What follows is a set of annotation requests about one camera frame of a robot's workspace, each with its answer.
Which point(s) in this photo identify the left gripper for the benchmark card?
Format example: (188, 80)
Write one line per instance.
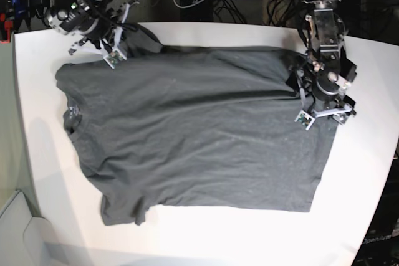
(340, 108)

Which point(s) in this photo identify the grey t-shirt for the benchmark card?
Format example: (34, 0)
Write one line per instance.
(193, 127)

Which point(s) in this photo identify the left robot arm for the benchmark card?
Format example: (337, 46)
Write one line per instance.
(326, 73)

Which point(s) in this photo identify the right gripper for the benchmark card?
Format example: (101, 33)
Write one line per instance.
(103, 30)

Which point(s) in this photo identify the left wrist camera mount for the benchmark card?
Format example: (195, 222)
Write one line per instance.
(307, 84)

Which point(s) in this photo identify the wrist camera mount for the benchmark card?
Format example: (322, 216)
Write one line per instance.
(112, 53)
(307, 84)

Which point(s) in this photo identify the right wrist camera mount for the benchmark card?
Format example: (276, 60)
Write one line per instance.
(112, 53)

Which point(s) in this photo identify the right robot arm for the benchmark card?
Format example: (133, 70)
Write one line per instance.
(92, 19)

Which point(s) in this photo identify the white bin corner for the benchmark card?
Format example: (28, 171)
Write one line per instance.
(25, 239)

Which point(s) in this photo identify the red clamp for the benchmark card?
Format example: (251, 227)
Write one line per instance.
(7, 25)

